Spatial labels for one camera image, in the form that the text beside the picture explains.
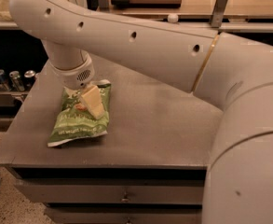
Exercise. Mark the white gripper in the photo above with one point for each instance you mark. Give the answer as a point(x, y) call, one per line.
point(76, 76)

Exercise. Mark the green jalapeno chip bag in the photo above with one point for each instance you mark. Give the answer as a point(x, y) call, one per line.
point(75, 122)

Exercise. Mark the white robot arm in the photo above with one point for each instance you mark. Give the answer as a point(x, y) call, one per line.
point(228, 71)

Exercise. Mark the dark soda can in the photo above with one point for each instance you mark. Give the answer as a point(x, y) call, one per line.
point(29, 77)

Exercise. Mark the silver green soda can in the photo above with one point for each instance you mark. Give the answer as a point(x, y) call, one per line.
point(16, 80)

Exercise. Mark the grey drawer cabinet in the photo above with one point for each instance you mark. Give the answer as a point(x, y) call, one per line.
point(149, 168)

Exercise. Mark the clear plastic water bottle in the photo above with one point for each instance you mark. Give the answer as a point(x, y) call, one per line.
point(173, 18)

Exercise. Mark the metal shelf rack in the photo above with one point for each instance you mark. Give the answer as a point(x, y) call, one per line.
point(244, 16)

